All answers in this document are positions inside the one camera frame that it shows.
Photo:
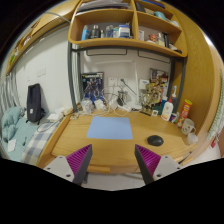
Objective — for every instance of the black computer mouse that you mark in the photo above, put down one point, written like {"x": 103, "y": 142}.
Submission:
{"x": 155, "y": 140}

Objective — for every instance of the white blue box on shelf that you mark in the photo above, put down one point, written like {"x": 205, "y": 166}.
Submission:
{"x": 124, "y": 31}

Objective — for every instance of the gold robot figure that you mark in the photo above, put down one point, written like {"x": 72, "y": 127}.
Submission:
{"x": 150, "y": 98}

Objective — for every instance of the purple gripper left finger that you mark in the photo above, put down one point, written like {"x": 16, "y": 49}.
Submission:
{"x": 79, "y": 162}

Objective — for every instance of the red chips can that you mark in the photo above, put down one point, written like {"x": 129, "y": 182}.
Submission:
{"x": 184, "y": 112}

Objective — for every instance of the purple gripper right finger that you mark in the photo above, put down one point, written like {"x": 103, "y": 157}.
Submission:
{"x": 147, "y": 162}

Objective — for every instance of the dark bottle on shelf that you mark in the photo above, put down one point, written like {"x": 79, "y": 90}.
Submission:
{"x": 95, "y": 32}

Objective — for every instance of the white desk lamp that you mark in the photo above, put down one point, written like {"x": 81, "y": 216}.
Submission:
{"x": 122, "y": 76}

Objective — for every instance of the black backpack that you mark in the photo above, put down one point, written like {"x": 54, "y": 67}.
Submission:
{"x": 35, "y": 112}

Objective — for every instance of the plaid blanket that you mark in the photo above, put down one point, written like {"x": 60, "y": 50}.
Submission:
{"x": 38, "y": 142}

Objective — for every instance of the white glue bottle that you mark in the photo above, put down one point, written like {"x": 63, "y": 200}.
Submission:
{"x": 169, "y": 106}

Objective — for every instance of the clear plastic cup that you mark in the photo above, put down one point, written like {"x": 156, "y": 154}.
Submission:
{"x": 192, "y": 138}

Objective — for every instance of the white mug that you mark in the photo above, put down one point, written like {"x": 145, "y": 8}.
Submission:
{"x": 188, "y": 127}

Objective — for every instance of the wooden wall shelf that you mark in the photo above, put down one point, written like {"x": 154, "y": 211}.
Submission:
{"x": 141, "y": 15}

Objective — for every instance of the robot model kit box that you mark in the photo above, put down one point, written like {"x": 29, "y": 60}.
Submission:
{"x": 93, "y": 84}

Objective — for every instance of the blue bottle on shelf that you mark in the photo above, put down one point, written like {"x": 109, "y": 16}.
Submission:
{"x": 85, "y": 33}

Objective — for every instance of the blue mouse pad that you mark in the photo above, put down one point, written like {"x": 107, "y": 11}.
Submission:
{"x": 110, "y": 128}

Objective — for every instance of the wooden desk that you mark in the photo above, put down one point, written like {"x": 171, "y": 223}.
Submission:
{"x": 117, "y": 156}

